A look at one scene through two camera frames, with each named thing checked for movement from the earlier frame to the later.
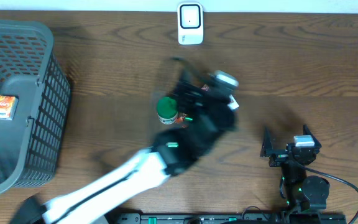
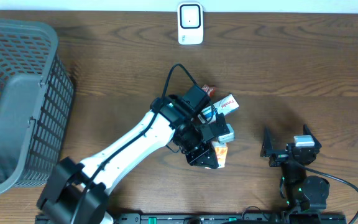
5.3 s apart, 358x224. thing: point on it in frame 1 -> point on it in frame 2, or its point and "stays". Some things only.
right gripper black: [279, 155] stays
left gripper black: [192, 93] -> [206, 150]
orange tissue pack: [5, 107] -> [220, 150]
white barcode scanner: [190, 23] stays
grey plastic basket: [25, 106] stays
